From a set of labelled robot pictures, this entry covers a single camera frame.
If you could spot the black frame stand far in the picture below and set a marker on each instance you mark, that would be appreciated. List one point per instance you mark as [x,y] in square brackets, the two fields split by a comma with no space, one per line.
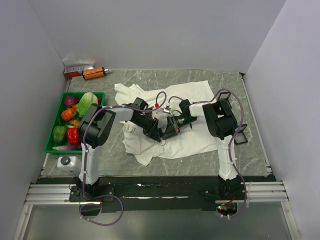
[224,97]

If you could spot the red white carton box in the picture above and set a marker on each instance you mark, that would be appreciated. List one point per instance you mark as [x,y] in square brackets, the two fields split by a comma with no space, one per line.
[77,70]

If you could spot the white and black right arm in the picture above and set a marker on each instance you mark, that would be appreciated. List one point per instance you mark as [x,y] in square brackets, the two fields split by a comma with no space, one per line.
[221,124]

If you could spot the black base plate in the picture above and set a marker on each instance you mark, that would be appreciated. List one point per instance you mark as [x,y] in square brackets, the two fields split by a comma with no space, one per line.
[150,193]

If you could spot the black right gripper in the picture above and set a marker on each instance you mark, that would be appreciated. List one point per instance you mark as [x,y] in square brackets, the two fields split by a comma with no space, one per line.
[171,131]

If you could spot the red toy pepper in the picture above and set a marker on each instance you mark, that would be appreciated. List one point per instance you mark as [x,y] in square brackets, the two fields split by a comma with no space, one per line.
[72,135]

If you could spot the purple toy eggplant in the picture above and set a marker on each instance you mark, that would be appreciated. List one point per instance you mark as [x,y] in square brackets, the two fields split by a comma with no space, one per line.
[71,147]

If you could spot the purple toy onion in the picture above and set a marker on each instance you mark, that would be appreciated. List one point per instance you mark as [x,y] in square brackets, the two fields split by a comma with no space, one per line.
[70,100]

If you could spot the green toy lettuce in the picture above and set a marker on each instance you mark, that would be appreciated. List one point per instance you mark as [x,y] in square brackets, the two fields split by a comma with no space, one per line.
[85,102]

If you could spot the black frame stand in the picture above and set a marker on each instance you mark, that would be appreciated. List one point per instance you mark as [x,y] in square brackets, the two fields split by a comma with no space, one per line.
[224,97]
[241,138]

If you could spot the orange toy pumpkin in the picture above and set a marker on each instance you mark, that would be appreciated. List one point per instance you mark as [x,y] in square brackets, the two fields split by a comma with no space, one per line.
[67,114]

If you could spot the orange cylindrical tool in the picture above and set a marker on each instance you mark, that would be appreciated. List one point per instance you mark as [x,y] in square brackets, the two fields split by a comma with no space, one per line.
[94,73]

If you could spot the black frame stand near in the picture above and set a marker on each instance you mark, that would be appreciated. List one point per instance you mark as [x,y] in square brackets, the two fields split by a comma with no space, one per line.
[241,138]

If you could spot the green plastic tray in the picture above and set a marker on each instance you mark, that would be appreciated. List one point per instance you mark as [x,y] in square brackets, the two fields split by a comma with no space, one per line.
[74,122]

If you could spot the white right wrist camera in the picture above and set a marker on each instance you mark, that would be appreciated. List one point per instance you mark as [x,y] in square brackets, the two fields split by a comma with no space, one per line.
[167,110]

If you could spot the white garment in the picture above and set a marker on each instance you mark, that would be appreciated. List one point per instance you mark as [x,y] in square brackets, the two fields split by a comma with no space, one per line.
[192,139]

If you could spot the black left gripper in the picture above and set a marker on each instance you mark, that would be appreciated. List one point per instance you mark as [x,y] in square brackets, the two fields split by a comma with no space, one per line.
[152,130]

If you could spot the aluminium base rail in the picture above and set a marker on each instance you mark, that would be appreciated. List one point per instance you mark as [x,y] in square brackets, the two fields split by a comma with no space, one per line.
[59,194]

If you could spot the green toy pepper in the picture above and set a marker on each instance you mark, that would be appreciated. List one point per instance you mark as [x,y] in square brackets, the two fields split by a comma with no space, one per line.
[59,134]

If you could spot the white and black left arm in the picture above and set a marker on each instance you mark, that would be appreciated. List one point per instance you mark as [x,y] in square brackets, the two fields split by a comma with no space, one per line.
[94,130]

